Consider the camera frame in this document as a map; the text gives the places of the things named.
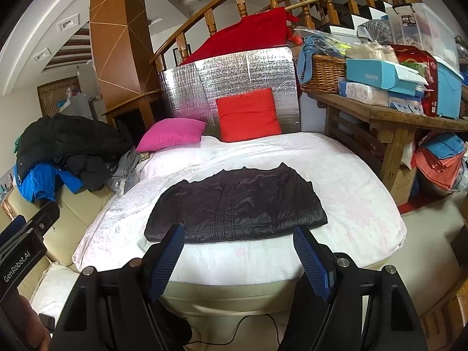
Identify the blue jacket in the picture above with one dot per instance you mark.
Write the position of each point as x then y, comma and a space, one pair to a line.
36, 182

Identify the blue white packet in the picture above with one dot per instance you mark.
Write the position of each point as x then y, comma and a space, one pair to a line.
406, 102

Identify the blue storage bin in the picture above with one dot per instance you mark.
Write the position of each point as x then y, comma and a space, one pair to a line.
449, 91

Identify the pink pillow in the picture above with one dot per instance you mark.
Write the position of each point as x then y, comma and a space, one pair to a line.
172, 135

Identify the wooden table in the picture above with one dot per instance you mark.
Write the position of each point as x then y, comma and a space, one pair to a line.
384, 115

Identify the person's left hand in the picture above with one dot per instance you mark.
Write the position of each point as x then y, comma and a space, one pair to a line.
31, 325

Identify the white appliance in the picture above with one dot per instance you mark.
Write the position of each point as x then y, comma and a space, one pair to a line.
84, 106

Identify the teal cardboard box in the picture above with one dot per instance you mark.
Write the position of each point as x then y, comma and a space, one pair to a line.
369, 71

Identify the dark wooden cabinet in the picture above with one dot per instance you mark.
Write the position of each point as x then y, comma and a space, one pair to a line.
128, 117

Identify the beige leather sofa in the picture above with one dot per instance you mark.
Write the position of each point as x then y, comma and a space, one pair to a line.
84, 208

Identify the brown wooden pillar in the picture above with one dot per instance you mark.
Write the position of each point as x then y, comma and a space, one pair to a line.
117, 44

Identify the brown lattice door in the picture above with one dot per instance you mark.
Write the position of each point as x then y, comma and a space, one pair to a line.
49, 98

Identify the stack of folded cloths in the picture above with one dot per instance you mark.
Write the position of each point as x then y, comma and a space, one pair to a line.
438, 164

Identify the clear plastic bag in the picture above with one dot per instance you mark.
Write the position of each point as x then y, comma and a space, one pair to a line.
376, 31

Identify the white tissue pack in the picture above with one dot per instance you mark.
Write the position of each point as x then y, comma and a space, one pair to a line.
362, 93

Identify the white textured blanket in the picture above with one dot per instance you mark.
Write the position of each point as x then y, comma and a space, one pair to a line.
329, 175

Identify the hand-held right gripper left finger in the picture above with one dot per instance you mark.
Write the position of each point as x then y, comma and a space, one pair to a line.
166, 263

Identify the light blue cloth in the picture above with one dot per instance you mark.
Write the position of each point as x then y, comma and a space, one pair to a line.
305, 62

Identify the grey cloth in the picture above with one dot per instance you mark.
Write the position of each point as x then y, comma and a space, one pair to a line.
126, 172

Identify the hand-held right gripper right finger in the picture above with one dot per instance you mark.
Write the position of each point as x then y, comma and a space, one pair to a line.
312, 263

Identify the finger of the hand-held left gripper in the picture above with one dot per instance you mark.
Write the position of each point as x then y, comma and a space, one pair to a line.
16, 225

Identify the framed picture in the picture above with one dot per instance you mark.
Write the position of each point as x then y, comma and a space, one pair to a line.
181, 54

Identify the silver insulation panel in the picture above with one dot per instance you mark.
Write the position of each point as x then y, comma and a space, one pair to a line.
234, 73

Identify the clear plastic storage box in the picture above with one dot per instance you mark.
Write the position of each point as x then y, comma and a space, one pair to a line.
427, 29

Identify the red pillow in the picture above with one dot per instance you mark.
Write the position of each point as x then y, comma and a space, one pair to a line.
248, 117

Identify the red printed bag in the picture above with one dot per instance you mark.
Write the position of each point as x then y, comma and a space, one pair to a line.
429, 80

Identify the wicker basket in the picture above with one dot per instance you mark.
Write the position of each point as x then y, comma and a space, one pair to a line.
325, 75

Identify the cream fluffy cloth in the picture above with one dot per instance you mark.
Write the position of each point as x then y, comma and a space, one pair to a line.
373, 52

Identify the pile of dark coats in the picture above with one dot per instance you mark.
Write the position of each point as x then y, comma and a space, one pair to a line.
73, 135

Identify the black quilted jacket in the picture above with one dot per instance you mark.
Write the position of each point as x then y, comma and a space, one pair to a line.
237, 204

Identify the red cloth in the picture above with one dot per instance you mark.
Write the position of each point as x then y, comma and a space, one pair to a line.
248, 33

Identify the wooden stair railing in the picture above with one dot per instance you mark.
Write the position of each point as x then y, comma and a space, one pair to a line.
210, 20

